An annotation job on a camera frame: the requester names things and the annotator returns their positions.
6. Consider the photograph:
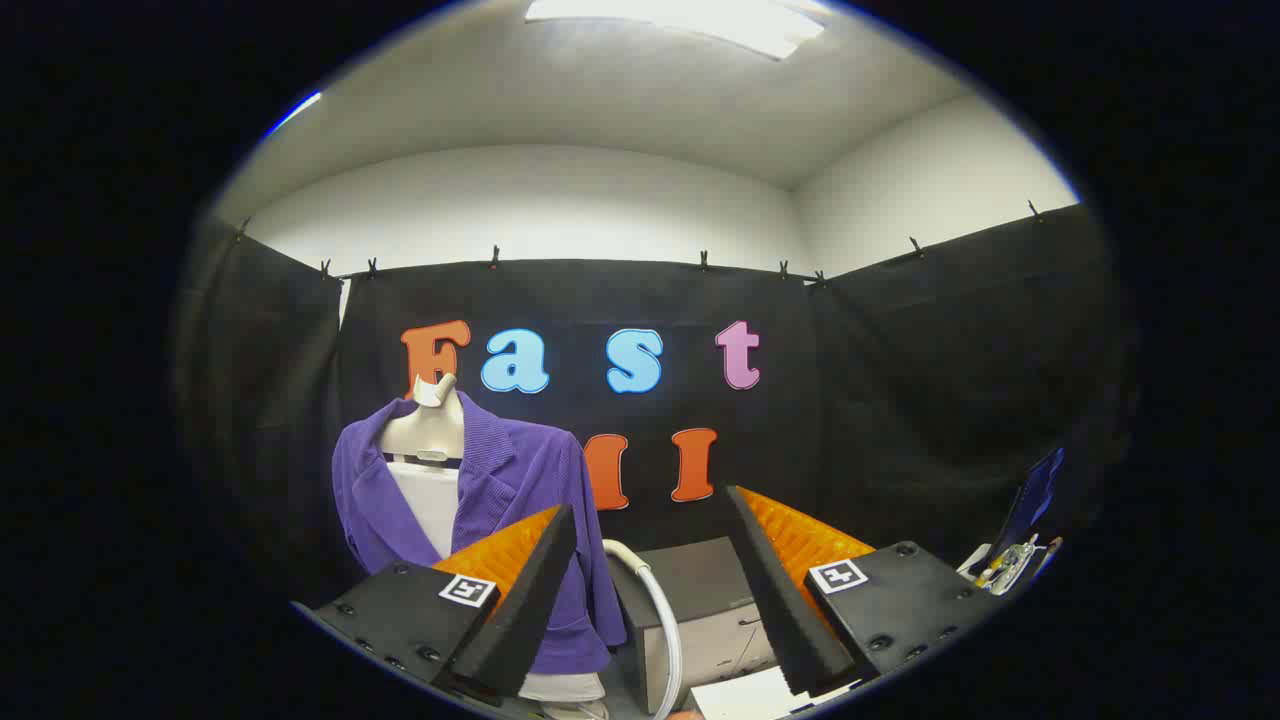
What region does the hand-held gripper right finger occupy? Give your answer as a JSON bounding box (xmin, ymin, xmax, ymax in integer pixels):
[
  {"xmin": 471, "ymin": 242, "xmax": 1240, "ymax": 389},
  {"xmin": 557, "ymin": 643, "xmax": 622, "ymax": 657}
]
[{"xmin": 722, "ymin": 485, "xmax": 1003, "ymax": 698}]

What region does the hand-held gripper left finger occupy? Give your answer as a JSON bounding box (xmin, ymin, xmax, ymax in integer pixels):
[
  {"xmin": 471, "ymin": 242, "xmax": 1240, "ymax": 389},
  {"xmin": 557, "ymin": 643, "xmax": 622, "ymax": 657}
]
[{"xmin": 295, "ymin": 503, "xmax": 579, "ymax": 706}]

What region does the purple corduroy jacket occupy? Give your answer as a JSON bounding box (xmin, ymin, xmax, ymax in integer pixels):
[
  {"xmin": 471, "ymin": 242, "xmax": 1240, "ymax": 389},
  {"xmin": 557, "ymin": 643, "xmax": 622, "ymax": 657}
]
[{"xmin": 332, "ymin": 392, "xmax": 628, "ymax": 676}]

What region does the white undershirt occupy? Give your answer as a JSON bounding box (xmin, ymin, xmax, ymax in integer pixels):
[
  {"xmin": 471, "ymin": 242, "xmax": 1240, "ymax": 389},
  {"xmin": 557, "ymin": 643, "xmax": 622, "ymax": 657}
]
[{"xmin": 385, "ymin": 458, "xmax": 608, "ymax": 720}]

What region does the grey cabinet with drawers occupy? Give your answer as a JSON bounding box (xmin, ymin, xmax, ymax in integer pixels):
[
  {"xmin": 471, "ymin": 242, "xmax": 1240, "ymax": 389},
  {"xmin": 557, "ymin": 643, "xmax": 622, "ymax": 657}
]
[{"xmin": 610, "ymin": 537, "xmax": 781, "ymax": 716}]

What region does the white box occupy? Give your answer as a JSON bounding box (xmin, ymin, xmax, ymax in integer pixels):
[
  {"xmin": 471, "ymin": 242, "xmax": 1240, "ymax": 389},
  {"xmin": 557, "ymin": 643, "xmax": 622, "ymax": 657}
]
[{"xmin": 690, "ymin": 665, "xmax": 811, "ymax": 720}]

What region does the white cluttered side shelf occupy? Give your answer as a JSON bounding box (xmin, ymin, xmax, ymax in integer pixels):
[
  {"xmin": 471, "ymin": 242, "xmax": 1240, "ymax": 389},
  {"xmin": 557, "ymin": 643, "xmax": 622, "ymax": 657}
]
[{"xmin": 958, "ymin": 535, "xmax": 1063, "ymax": 601}]

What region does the cream mannequin torso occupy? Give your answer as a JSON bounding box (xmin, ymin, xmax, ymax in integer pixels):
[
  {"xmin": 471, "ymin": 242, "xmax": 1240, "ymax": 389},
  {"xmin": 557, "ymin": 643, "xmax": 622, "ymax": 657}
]
[{"xmin": 380, "ymin": 373, "xmax": 466, "ymax": 463}]

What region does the row of black backdrop clips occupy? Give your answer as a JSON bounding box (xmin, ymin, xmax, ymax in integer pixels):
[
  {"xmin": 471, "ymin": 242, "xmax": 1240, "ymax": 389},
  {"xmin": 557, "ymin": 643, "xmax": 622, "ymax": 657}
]
[{"xmin": 235, "ymin": 200, "xmax": 1046, "ymax": 291}]

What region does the ceiling light strip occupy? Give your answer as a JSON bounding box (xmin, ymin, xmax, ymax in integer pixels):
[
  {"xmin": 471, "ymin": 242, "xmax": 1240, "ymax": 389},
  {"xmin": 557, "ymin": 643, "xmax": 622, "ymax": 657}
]
[{"xmin": 265, "ymin": 90, "xmax": 324, "ymax": 138}]

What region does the ceiling light panel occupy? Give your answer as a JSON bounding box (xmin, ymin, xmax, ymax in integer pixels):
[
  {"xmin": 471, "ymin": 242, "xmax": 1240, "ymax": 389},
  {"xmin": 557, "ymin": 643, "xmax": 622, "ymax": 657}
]
[{"xmin": 525, "ymin": 0, "xmax": 826, "ymax": 61}]

